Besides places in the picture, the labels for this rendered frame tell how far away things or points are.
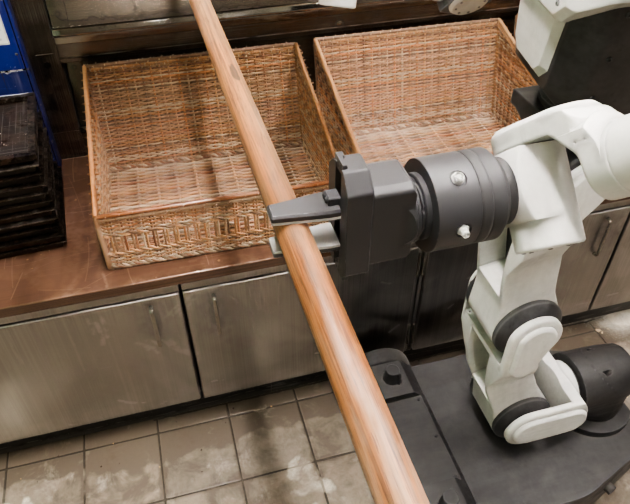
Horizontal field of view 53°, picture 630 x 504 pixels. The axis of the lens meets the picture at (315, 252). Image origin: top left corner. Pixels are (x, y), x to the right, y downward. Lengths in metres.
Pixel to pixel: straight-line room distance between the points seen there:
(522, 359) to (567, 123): 0.78
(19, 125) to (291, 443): 1.06
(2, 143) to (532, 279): 1.11
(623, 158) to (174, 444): 1.51
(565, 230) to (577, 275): 1.36
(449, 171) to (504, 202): 0.06
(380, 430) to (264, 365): 1.33
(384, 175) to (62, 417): 1.37
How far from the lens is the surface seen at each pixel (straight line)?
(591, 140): 0.56
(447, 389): 1.73
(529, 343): 1.25
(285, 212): 0.53
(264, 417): 1.85
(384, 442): 0.40
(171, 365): 1.65
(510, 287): 1.18
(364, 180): 0.52
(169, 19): 1.66
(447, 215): 0.55
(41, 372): 1.64
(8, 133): 1.54
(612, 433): 1.77
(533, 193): 0.60
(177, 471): 1.80
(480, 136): 1.89
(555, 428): 1.60
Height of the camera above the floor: 1.55
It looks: 42 degrees down
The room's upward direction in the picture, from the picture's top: straight up
